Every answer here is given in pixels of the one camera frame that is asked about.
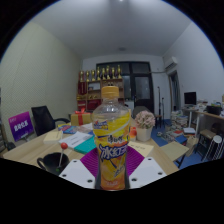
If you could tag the black office chair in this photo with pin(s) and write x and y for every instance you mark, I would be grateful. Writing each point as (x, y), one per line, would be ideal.
(42, 119)

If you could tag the purple sign board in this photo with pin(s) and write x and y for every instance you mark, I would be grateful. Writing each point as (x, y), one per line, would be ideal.
(20, 126)

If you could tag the black microphone stand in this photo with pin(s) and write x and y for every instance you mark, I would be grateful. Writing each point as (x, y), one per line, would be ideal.
(159, 106)

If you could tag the black box on desk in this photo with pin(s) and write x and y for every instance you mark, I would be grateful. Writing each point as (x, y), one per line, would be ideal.
(213, 110)

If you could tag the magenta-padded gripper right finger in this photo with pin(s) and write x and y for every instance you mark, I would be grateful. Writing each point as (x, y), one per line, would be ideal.
(146, 170)

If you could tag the blue books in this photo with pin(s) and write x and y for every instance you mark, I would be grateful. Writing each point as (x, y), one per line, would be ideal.
(68, 128)

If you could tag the black computer monitor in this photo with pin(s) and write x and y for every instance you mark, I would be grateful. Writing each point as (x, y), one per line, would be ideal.
(190, 98)

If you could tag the small low wooden table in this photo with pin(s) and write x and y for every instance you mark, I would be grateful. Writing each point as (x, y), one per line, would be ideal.
(174, 150)

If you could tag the wooden shelf unit with trophies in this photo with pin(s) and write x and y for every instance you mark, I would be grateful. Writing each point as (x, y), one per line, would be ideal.
(90, 93)

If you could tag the black polka dot mug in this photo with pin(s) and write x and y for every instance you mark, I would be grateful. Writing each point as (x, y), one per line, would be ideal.
(50, 162)

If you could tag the yellow gift box red ribbon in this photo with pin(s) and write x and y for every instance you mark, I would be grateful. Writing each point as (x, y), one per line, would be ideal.
(80, 119)

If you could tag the white paper booklet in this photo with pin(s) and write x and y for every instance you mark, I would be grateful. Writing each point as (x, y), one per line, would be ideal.
(75, 139)

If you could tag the pile of books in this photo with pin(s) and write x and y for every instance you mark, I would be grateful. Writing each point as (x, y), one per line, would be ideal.
(178, 123)

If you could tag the wooden square stool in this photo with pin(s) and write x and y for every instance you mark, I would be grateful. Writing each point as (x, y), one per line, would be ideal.
(206, 134)

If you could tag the yellow iced tea bottle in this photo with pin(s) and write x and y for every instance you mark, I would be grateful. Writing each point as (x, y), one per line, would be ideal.
(111, 140)

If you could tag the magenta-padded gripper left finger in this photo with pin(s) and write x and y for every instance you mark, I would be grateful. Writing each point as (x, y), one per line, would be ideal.
(77, 174)

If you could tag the red-headed stick in mug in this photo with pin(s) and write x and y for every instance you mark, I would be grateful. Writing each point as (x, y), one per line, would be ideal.
(64, 145)

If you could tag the teal book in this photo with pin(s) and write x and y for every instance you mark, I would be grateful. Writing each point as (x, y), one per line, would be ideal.
(87, 146)

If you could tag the dark glass double door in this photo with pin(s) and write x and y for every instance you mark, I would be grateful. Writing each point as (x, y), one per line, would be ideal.
(141, 86)

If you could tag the long wooden side desk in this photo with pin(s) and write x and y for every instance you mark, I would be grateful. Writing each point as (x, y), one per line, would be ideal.
(213, 116)

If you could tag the pale yellow notepad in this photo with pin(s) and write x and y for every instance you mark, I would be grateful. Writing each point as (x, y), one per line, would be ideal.
(140, 148)
(52, 136)

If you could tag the white wall air conditioner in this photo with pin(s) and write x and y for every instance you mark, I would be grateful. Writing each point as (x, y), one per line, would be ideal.
(170, 62)

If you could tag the grey armchair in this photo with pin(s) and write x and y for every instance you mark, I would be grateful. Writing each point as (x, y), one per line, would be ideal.
(140, 108)

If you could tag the pink flowers in white pot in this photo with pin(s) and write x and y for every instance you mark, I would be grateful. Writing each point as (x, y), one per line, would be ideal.
(145, 123)

